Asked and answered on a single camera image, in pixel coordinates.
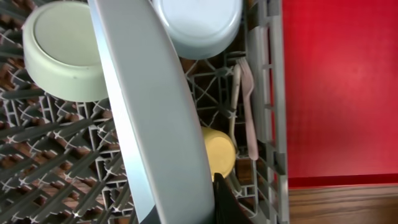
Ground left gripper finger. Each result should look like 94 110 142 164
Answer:
213 173 252 224

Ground yellow plastic cup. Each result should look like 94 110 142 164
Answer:
201 127 236 181

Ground light blue plate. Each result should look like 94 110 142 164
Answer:
89 0 215 223

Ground white plastic fork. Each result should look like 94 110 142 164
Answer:
237 57 259 161

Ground light blue bowl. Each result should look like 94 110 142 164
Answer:
152 0 243 60

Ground light green bowl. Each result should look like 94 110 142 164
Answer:
22 1 108 102

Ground grey dishwasher rack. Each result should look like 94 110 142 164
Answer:
1 1 289 223

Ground red plastic tray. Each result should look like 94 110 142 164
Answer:
282 0 397 188

